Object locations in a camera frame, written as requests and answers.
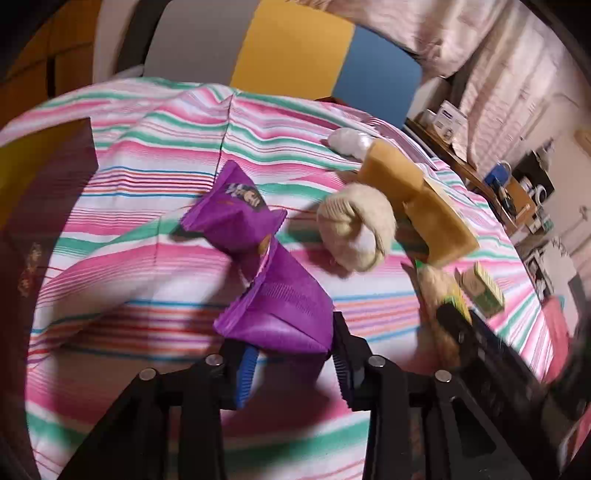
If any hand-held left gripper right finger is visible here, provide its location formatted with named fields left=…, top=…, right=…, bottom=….
left=331, top=311, right=532, bottom=480

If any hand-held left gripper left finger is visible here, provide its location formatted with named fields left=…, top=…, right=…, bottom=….
left=58, top=339, right=258, bottom=480

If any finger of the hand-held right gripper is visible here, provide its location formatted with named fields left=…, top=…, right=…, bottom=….
left=436, top=300, right=478, bottom=344

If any beige fuzzy item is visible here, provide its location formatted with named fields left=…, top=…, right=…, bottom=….
left=414, top=259, right=474, bottom=367

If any purple snack packet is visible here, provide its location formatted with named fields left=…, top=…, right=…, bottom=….
left=213, top=237, right=335, bottom=355
left=180, top=160, right=288, bottom=282

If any tall beige carton box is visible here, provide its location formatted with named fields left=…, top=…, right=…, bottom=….
left=403, top=179, right=480, bottom=267

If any dark brown gift box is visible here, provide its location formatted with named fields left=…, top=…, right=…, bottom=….
left=0, top=117, right=99, bottom=480

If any small green beige box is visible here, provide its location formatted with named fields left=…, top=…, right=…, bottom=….
left=455, top=261, right=506, bottom=318

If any beige sock ball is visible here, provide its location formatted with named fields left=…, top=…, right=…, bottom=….
left=317, top=183, right=397, bottom=273

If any wooden side desk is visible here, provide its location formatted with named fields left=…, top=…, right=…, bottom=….
left=405, top=116, right=540, bottom=230

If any blue bag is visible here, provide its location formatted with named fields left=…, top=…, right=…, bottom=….
left=484, top=161, right=513, bottom=190

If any yellow sponge block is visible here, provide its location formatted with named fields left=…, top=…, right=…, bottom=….
left=359, top=140, right=426, bottom=204

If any white blue carton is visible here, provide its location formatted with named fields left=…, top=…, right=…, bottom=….
left=427, top=102, right=467, bottom=143

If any white plastic wrap ball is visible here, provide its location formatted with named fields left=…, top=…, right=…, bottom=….
left=327, top=128, right=373, bottom=158

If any striped bed sheet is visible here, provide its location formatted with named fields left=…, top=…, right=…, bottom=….
left=0, top=78, right=555, bottom=480

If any pink curtain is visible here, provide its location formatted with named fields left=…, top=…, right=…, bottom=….
left=314, top=0, right=566, bottom=160

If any grey yellow blue chair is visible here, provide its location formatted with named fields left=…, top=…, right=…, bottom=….
left=144, top=0, right=423, bottom=127

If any orange wooden wardrobe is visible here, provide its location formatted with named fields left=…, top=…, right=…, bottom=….
left=0, top=0, right=103, bottom=100

